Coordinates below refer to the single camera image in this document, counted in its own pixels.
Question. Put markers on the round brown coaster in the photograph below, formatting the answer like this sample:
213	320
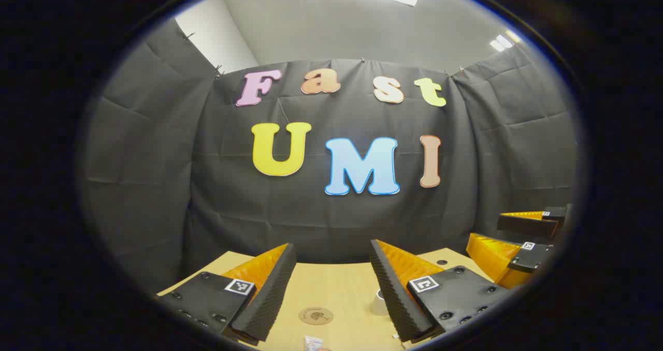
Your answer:
316	316

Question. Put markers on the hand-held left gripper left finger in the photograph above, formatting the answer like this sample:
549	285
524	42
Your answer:
269	299

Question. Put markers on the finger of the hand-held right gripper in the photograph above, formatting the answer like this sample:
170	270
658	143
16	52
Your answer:
531	258
528	227

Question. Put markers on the small ceiling light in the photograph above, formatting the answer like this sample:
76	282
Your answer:
503	40

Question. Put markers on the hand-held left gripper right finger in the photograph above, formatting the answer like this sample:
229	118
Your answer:
393	299

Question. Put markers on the white toothpaste tube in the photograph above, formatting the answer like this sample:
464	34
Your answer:
313	344

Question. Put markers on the black backdrop cloth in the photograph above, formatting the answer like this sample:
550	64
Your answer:
311	221

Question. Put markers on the light wooden desktop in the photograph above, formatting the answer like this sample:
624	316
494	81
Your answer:
331	289

